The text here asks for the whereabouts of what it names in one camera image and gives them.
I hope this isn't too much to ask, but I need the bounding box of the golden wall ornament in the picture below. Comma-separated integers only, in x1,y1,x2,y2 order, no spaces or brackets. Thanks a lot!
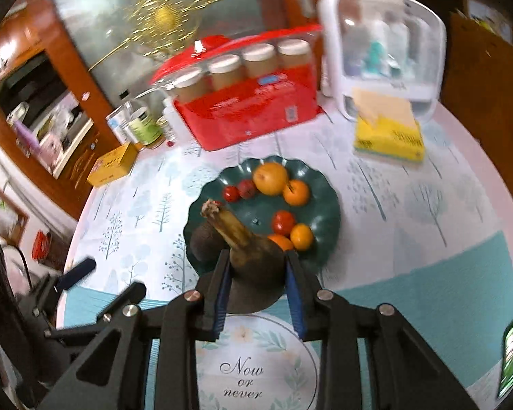
88,0,283,73

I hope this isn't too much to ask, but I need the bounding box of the red gift box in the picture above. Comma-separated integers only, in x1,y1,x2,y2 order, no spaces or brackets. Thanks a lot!
149,23,326,153

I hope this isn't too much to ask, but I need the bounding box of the large orange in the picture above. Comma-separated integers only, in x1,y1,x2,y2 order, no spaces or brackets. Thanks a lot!
252,162,290,196

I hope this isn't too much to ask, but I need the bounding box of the white storage box clear lid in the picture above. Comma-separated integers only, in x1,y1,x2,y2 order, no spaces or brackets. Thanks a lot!
316,0,448,123

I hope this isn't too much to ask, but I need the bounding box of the small orange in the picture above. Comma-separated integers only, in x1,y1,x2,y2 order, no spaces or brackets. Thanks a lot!
267,233,295,252
290,223,315,252
282,179,312,207

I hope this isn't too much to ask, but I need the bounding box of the dark green scalloped plate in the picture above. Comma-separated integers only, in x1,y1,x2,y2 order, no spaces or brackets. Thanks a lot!
183,156,342,277

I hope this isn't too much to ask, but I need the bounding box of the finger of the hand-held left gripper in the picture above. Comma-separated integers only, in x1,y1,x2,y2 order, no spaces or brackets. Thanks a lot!
34,257,97,308
46,282,148,343

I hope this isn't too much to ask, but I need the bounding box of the yellow cardboard box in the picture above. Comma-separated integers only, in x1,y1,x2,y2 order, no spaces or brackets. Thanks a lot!
87,142,139,188

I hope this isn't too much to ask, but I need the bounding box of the purple bottle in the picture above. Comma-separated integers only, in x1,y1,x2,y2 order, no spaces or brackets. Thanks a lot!
13,120,41,159

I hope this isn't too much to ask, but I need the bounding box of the glass jar with white lid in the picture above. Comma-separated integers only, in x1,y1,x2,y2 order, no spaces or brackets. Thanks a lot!
241,44,279,80
173,68,209,103
277,38,314,70
207,55,244,91

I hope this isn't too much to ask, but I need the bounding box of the round floral print plate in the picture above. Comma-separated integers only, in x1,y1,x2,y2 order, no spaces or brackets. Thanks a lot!
194,311,322,410

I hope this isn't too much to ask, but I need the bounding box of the green label jar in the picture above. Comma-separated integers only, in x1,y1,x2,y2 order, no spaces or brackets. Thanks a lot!
127,109,163,149

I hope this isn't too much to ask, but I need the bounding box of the red basket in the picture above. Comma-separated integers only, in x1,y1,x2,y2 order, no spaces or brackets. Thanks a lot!
32,231,54,261

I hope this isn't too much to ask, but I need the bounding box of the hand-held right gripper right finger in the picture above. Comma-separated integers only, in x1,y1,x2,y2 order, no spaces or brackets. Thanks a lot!
284,250,480,410

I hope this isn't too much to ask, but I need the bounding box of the smartphone with lit screen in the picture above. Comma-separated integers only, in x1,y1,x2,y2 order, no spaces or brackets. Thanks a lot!
497,314,513,399

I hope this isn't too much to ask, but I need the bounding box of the tree print tablecloth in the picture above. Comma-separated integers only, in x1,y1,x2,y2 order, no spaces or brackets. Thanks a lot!
55,90,513,410

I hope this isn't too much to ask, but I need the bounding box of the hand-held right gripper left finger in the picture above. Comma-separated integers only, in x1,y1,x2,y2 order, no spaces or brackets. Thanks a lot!
38,250,232,410

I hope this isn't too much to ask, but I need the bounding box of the wooden cabinet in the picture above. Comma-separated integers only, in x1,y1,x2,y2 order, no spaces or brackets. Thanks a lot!
0,0,121,223

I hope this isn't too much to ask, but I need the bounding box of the yellow tissue pack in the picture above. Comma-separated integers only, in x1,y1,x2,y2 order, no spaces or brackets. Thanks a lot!
352,87,426,164

